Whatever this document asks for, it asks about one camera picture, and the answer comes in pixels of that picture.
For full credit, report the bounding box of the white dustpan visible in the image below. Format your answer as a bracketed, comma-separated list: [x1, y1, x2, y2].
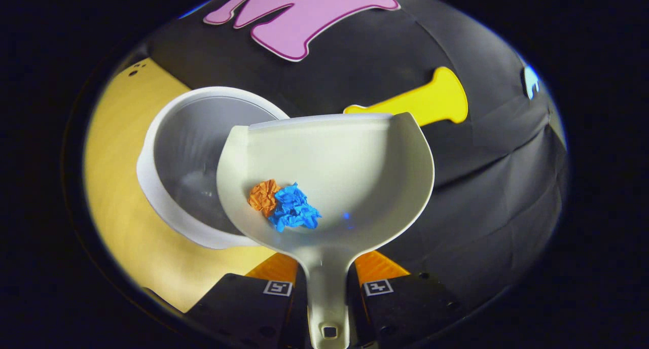
[217, 112, 436, 349]

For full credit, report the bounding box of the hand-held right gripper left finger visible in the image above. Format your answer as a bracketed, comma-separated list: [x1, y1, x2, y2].
[185, 253, 310, 349]

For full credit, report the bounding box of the blue paper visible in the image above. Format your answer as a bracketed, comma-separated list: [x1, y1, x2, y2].
[268, 183, 322, 233]

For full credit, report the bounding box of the orange paper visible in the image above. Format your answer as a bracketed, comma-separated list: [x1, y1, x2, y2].
[247, 180, 281, 218]

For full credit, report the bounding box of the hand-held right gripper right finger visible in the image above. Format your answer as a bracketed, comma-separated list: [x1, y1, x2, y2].
[347, 251, 462, 349]

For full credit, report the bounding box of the wooden desktop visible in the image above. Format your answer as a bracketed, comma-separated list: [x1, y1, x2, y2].
[83, 57, 300, 314]

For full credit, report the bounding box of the white ribbed garbage bin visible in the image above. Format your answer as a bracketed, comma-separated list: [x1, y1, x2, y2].
[136, 86, 291, 250]

